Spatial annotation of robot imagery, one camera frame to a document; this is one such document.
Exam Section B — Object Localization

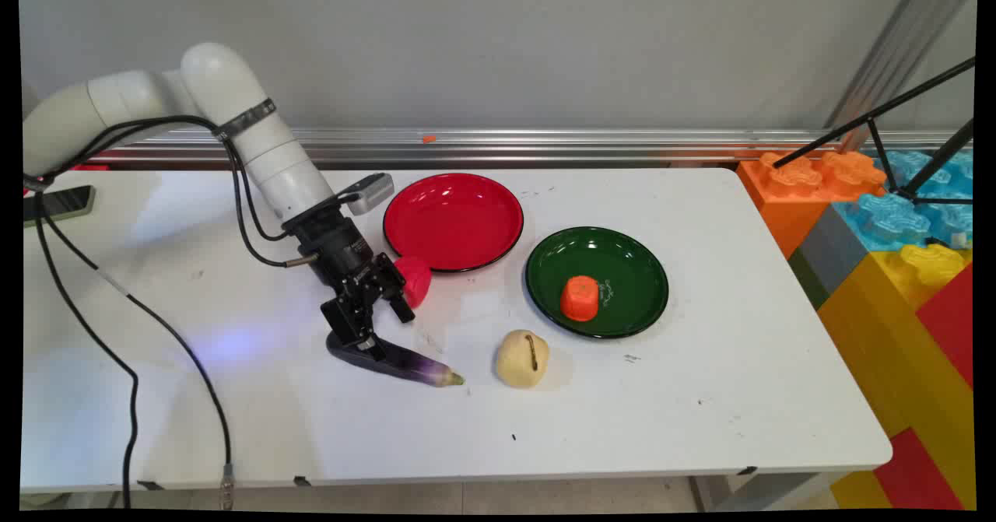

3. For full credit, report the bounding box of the grey table leg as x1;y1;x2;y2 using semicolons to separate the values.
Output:
689;471;845;512

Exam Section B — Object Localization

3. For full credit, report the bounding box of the yellow giant building block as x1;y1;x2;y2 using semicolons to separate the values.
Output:
817;243;975;510

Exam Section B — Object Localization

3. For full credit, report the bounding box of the red giant building block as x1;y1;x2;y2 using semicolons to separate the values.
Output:
873;427;966;511
916;265;975;389

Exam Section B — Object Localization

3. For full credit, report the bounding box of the red toy fruit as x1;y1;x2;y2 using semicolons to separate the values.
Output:
393;255;433;310

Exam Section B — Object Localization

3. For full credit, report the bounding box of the green round plate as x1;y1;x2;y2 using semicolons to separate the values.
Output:
524;226;670;341

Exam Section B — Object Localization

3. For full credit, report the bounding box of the dark smartphone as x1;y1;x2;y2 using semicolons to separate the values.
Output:
23;185;96;227

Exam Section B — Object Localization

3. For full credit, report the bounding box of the black cable with USB plug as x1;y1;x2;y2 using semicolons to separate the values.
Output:
43;129;320;509

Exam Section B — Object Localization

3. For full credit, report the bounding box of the blue giant building block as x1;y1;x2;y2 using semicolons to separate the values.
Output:
833;149;973;252

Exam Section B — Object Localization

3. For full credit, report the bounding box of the red round plate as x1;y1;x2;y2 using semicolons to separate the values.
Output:
382;172;524;274

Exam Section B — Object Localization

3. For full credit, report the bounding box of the orange giant building block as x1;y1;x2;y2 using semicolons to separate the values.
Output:
735;151;888;260

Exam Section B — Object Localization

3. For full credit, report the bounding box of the orange toy vegetable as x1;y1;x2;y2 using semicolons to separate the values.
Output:
559;275;601;323

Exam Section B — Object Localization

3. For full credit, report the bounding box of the beige toy potato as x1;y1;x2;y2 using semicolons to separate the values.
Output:
495;329;551;389

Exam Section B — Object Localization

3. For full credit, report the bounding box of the purple toy eggplant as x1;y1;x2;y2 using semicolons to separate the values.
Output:
325;331;466;388

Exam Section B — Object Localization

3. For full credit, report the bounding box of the grey giant building block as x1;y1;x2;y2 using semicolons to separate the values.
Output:
787;205;868;310

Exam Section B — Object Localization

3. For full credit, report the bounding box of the black tripod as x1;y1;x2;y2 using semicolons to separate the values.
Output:
770;55;977;250

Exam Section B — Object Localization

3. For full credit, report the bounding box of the black arm strap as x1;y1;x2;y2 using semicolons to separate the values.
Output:
213;99;278;142

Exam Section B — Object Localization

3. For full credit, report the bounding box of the aluminium rail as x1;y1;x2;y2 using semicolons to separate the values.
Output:
86;127;973;170

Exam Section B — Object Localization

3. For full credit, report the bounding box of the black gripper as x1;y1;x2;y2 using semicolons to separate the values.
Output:
282;200;417;352

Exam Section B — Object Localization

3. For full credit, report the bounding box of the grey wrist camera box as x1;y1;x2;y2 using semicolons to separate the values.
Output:
336;172;395;216

